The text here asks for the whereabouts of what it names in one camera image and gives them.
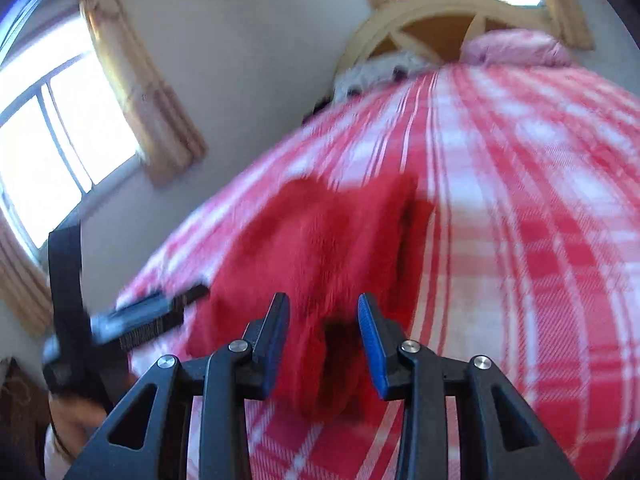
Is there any white grey plush toy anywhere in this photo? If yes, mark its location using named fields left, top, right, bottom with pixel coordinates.
left=332, top=55, right=436, bottom=103

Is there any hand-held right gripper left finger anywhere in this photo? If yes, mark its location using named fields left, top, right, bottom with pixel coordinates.
left=65, top=291, right=291, bottom=480

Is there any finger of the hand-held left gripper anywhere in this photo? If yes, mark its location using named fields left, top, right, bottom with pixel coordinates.
left=92, top=284, right=208, bottom=351

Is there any red white plaid blanket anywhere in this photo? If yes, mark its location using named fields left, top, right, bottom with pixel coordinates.
left=115, top=62, right=640, bottom=480

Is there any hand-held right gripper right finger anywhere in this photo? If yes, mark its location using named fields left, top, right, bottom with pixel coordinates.
left=357, top=293, right=583, bottom=480

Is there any cream wooden headboard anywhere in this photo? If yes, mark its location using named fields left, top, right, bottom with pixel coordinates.
left=335, top=0, right=553, bottom=91

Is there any person's left forearm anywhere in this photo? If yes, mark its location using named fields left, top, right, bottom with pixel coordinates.
left=50, top=397, right=108, bottom=461

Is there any person's pale pink clothing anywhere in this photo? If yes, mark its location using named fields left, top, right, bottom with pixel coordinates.
left=44, top=430, right=76, bottom=480

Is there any large side window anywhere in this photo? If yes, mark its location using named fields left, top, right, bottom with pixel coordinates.
left=0, top=15, right=141, bottom=261

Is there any red small garment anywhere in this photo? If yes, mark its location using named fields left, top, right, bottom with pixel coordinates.
left=186, top=172, right=438, bottom=418

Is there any pink pillow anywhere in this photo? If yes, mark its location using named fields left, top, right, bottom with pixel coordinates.
left=460, top=29, right=573, bottom=68

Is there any person's dark hair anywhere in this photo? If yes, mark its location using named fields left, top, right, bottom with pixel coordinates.
left=0, top=357, right=68, bottom=480

